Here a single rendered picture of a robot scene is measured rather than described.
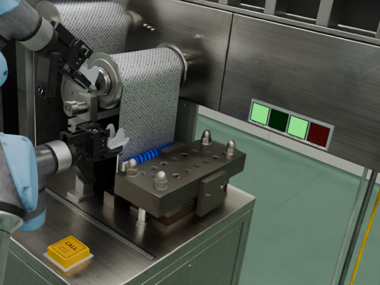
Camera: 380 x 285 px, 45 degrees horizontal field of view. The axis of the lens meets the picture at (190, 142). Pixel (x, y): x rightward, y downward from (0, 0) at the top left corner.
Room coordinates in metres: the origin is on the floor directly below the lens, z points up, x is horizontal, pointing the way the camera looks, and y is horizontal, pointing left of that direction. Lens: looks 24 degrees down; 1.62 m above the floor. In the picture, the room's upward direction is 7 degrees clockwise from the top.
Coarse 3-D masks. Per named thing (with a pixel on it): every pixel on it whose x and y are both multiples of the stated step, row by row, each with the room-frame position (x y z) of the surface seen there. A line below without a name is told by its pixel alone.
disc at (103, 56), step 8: (96, 56) 1.17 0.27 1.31; (104, 56) 1.15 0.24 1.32; (88, 64) 1.19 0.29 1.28; (112, 64) 1.13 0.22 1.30; (120, 72) 1.12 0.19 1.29; (120, 80) 1.11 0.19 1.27; (120, 88) 1.11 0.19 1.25; (120, 96) 1.11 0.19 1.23; (104, 104) 1.15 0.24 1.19; (112, 104) 1.13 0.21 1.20
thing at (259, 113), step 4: (256, 104) 1.25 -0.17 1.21; (256, 108) 1.25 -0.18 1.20; (260, 108) 1.24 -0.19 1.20; (264, 108) 1.23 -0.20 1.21; (268, 108) 1.23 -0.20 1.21; (252, 112) 1.25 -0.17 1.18; (256, 112) 1.25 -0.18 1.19; (260, 112) 1.24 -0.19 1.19; (264, 112) 1.23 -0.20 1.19; (252, 116) 1.25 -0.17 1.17; (256, 116) 1.25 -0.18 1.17; (260, 116) 1.24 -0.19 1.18; (264, 116) 1.23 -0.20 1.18; (256, 120) 1.24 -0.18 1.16; (260, 120) 1.24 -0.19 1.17; (264, 120) 1.23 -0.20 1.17
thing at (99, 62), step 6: (96, 60) 1.16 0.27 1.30; (102, 60) 1.15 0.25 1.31; (90, 66) 1.18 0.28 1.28; (102, 66) 1.15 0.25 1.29; (108, 66) 1.14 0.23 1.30; (114, 72) 1.12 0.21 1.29; (114, 78) 1.12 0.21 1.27; (114, 84) 1.12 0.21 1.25; (114, 90) 1.12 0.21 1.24; (102, 96) 1.15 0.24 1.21; (108, 96) 1.13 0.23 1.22; (114, 96) 1.12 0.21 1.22
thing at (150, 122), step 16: (160, 96) 1.25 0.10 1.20; (176, 96) 1.31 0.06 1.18; (128, 112) 1.15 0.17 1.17; (144, 112) 1.20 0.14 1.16; (160, 112) 1.25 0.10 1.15; (176, 112) 1.32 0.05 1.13; (128, 128) 1.15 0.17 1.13; (144, 128) 1.20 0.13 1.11; (160, 128) 1.26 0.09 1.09; (128, 144) 1.16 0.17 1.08; (144, 144) 1.21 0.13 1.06; (160, 144) 1.27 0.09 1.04
